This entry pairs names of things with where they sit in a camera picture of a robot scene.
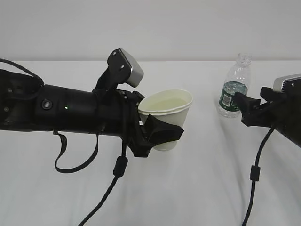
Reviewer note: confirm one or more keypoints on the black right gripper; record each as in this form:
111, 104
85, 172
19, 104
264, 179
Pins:
280, 111

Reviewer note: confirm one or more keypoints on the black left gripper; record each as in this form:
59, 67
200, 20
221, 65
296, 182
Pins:
163, 130

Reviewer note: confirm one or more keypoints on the Yibao mineral water bottle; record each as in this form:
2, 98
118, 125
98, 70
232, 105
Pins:
238, 79

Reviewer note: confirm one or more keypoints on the white paper cup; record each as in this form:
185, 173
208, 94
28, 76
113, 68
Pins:
170, 106

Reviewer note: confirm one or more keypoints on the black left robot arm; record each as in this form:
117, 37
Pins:
27, 104

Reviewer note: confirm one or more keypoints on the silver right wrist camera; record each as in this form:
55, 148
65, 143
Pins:
281, 83

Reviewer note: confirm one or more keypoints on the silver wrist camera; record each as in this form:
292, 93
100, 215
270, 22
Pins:
281, 83
122, 68

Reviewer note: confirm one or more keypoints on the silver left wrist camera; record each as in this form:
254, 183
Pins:
122, 68

